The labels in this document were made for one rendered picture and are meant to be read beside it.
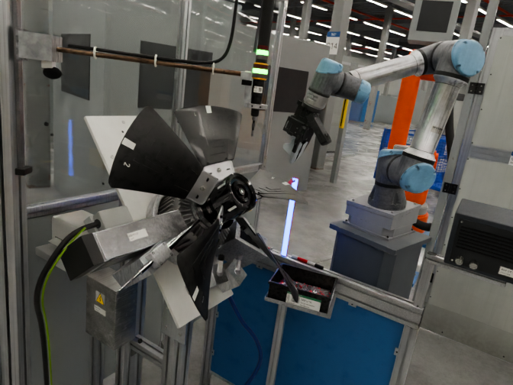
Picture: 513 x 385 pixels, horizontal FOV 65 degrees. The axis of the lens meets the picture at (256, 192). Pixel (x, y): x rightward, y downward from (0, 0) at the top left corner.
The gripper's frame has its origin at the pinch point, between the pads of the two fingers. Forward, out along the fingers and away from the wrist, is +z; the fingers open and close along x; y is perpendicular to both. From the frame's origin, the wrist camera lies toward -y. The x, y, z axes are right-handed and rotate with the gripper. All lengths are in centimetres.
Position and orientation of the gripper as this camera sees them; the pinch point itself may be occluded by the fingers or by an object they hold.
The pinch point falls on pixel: (294, 160)
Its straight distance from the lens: 143.0
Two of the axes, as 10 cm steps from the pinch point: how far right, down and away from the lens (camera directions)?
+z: -3.6, 8.4, 4.0
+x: -5.5, 1.5, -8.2
